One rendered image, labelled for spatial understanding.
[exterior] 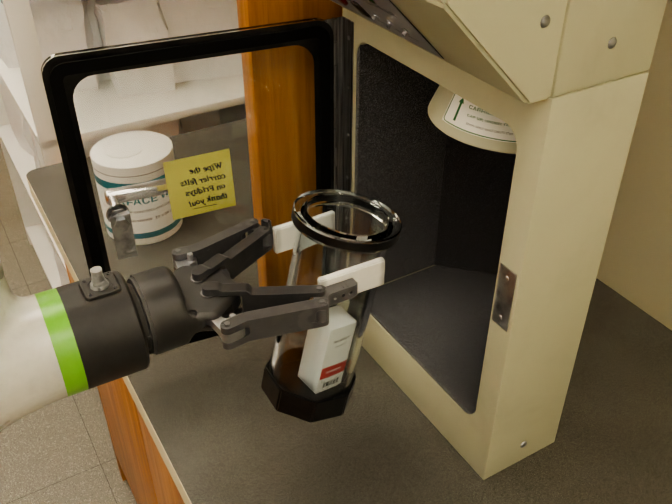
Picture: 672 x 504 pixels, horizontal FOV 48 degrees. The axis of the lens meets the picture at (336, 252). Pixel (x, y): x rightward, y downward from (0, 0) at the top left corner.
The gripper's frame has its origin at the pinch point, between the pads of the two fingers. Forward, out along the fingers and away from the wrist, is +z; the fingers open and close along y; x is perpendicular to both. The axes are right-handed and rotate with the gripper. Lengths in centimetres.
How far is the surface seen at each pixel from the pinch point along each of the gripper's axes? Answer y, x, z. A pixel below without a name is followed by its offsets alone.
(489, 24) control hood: -14.0, -26.4, 4.2
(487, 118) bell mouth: -3.4, -12.5, 14.6
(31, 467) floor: 101, 122, -38
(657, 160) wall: 5, 7, 54
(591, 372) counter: -7.0, 27.8, 35.2
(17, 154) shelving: 185, 71, -14
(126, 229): 17.9, 2.3, -16.4
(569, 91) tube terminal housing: -13.8, -19.4, 13.4
